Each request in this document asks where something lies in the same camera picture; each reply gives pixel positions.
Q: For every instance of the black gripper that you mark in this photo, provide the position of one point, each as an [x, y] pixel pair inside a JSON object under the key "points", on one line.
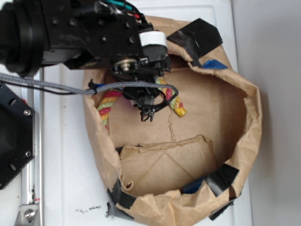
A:
{"points": [[155, 61]]}

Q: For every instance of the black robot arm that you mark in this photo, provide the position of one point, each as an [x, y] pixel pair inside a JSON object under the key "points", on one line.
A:
{"points": [[89, 34]]}

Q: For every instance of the brown paper bag bin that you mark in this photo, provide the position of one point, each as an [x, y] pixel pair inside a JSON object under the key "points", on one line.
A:
{"points": [[177, 171]]}

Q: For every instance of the white plastic tray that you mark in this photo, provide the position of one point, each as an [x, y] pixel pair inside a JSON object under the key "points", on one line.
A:
{"points": [[73, 192]]}

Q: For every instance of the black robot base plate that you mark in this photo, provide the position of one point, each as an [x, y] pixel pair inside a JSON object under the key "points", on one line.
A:
{"points": [[16, 135]]}

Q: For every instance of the aluminium rail frame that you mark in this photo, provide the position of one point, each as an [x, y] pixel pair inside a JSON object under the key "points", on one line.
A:
{"points": [[32, 182]]}

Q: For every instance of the metal corner bracket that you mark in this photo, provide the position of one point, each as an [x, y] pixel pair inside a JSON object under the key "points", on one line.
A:
{"points": [[28, 215]]}

